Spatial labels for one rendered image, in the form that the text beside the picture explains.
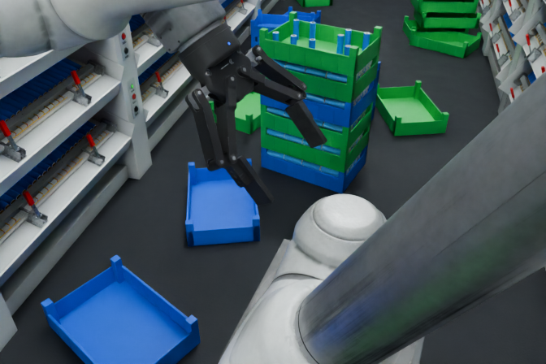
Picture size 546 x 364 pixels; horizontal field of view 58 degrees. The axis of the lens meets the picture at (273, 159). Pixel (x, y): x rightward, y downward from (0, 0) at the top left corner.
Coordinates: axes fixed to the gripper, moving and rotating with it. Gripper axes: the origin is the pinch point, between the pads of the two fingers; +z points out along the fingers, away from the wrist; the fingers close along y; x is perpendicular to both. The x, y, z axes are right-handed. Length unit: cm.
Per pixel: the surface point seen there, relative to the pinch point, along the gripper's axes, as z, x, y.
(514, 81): 51, -28, -136
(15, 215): -15, -81, 11
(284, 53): -8, -49, -64
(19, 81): -37, -60, -2
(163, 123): -9, -112, -57
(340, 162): 29, -53, -62
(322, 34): -5, -50, -84
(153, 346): 26, -60, 12
